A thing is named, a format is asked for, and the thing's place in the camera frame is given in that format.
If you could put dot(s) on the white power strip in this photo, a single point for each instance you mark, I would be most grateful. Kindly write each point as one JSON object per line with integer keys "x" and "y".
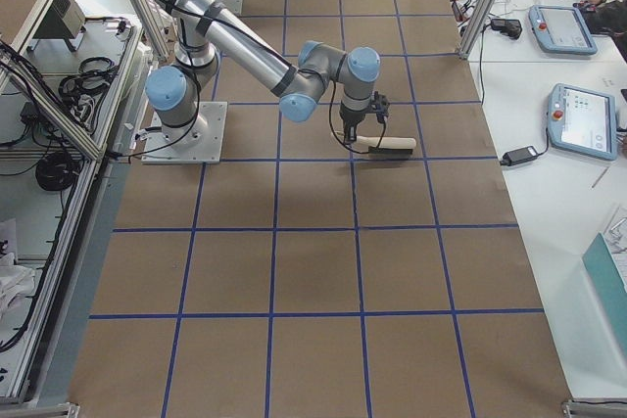
{"x": 84, "y": 107}

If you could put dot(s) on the blue teach pendant far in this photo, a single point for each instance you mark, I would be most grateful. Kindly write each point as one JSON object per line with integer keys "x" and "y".
{"x": 561, "y": 30}

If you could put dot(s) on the grey electronics box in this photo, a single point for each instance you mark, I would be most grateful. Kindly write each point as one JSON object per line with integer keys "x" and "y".
{"x": 65, "y": 21}

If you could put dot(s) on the blue teach pendant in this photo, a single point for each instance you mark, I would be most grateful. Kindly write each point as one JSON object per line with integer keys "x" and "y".
{"x": 561, "y": 30}
{"x": 583, "y": 121}

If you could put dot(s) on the teal folder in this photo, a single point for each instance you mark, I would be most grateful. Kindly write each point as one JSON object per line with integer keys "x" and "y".
{"x": 610, "y": 288}

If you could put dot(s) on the blue teach pendant near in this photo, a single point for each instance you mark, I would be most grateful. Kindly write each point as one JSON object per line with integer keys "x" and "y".
{"x": 583, "y": 121}

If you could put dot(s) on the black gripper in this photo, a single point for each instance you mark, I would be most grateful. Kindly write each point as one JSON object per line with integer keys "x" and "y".
{"x": 351, "y": 120}

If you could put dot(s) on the small black power brick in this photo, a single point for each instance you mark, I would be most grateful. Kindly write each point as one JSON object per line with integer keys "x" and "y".
{"x": 518, "y": 156}

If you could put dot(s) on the beige hand brush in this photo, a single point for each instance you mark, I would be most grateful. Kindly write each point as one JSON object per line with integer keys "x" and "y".
{"x": 400, "y": 147}

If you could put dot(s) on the white crumpled cloth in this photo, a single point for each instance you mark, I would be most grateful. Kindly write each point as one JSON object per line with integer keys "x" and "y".
{"x": 17, "y": 281}

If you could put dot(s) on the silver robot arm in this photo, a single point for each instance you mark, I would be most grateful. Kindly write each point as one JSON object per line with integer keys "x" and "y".
{"x": 207, "y": 26}

